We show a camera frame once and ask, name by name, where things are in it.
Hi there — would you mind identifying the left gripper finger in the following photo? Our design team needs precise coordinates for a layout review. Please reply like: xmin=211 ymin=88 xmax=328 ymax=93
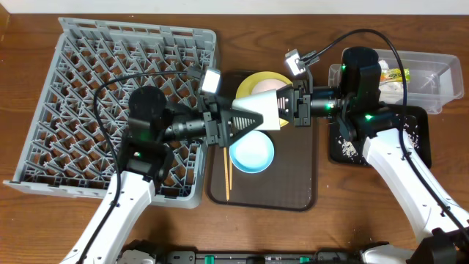
xmin=216 ymin=96 xmax=233 ymax=109
xmin=218 ymin=109 xmax=263 ymax=146

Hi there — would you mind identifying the white cup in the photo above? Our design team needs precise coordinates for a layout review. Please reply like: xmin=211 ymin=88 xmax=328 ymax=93
xmin=232 ymin=89 xmax=281 ymax=131

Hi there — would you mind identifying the white bowl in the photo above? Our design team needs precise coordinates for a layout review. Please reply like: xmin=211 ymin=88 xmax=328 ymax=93
xmin=251 ymin=78 xmax=287 ymax=95

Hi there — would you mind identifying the light blue bowl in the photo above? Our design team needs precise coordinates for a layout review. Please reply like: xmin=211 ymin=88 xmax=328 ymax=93
xmin=229 ymin=131 xmax=275 ymax=174

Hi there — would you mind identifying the white napkin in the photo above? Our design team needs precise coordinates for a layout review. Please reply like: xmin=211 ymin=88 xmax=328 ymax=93
xmin=378 ymin=59 xmax=404 ymax=95

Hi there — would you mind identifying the green snack wrapper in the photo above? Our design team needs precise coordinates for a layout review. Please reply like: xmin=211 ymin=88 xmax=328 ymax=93
xmin=380 ymin=68 xmax=403 ymax=83

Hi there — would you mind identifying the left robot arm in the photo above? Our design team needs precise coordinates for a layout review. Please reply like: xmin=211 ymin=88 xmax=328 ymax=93
xmin=63 ymin=86 xmax=264 ymax=263

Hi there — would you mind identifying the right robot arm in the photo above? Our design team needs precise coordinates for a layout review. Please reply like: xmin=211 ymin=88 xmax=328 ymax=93
xmin=277 ymin=47 xmax=468 ymax=263

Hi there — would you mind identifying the black waste tray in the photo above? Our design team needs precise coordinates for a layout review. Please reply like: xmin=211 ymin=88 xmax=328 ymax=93
xmin=329 ymin=106 xmax=432 ymax=169

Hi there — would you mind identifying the clear plastic waste bin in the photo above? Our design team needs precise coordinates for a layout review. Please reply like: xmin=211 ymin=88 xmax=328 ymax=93
xmin=328 ymin=49 xmax=465 ymax=114

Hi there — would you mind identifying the grey dishwasher rack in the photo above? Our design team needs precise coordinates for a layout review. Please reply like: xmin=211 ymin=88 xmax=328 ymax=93
xmin=7 ymin=18 xmax=218 ymax=199

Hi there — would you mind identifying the yellow plate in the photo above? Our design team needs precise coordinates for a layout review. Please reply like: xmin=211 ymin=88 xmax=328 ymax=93
xmin=235 ymin=71 xmax=292 ymax=127

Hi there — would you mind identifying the left wooden chopstick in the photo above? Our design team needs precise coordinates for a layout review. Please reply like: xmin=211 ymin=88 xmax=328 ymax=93
xmin=223 ymin=147 xmax=230 ymax=201

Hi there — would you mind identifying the wooden chopstick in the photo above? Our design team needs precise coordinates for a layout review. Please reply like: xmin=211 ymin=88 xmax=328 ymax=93
xmin=223 ymin=147 xmax=230 ymax=201
xmin=229 ymin=158 xmax=233 ymax=190

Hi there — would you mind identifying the right wooden chopstick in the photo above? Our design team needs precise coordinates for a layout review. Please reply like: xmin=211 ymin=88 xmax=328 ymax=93
xmin=229 ymin=158 xmax=233 ymax=190

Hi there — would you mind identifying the spilled rice pile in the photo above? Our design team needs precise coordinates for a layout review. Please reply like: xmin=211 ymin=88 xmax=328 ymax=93
xmin=330 ymin=120 xmax=420 ymax=158

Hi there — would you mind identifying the brown serving tray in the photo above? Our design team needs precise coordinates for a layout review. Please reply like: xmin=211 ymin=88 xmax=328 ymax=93
xmin=206 ymin=69 xmax=320 ymax=213

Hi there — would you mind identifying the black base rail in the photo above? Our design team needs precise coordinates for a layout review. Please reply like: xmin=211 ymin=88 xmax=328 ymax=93
xmin=117 ymin=240 xmax=415 ymax=264

